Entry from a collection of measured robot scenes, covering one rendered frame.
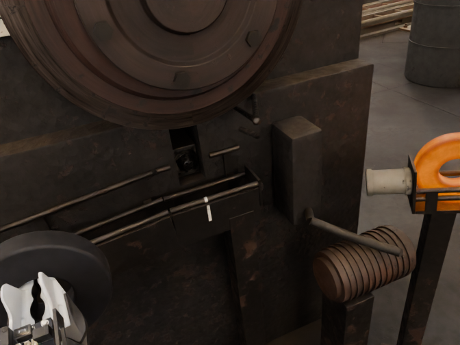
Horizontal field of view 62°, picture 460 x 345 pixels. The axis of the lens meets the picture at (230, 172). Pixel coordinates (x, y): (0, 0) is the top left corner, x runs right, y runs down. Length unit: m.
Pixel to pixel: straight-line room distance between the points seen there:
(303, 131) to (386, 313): 0.87
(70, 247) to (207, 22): 0.34
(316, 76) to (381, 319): 0.90
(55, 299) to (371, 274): 0.67
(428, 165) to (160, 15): 0.61
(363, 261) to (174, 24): 0.64
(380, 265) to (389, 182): 0.19
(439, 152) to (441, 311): 0.81
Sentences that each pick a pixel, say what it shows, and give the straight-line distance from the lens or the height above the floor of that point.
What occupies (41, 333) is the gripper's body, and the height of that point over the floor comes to 0.88.
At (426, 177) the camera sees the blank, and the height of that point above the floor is 0.69.
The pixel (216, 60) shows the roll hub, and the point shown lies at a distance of 0.58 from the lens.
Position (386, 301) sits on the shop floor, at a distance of 1.54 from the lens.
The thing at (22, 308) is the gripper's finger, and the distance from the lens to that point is 0.50.
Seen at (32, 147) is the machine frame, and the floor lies 0.87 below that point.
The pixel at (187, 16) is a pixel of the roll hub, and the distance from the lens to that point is 0.55.
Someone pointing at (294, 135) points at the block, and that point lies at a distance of 0.81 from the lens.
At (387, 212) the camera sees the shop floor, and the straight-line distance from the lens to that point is 1.92.
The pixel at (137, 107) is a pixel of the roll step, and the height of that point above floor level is 0.94.
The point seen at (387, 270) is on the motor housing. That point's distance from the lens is 0.95.
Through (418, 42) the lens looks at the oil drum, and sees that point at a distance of 3.36.
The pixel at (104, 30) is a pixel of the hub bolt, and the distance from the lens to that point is 0.53.
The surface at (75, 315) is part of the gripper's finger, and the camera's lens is 0.47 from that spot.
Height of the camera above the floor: 1.17
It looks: 32 degrees down
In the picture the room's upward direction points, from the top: 7 degrees counter-clockwise
